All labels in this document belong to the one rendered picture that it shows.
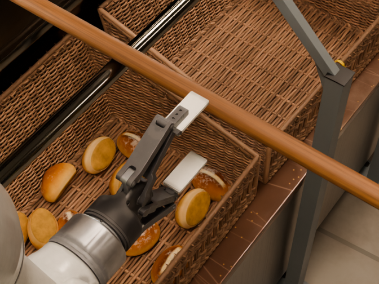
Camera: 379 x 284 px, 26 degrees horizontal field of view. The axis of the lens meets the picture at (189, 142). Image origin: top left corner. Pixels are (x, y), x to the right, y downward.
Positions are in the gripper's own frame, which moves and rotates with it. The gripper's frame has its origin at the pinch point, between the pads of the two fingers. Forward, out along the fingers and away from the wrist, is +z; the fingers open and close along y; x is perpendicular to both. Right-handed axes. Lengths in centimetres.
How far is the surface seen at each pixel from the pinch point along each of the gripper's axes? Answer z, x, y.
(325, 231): 68, 0, 120
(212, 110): 4.8, -0.3, 0.0
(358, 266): 63, 13, 120
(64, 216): 1, -34, 56
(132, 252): 4, -18, 58
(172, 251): 7, -11, 55
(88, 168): 14, -38, 56
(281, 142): 5.3, 10.8, -0.6
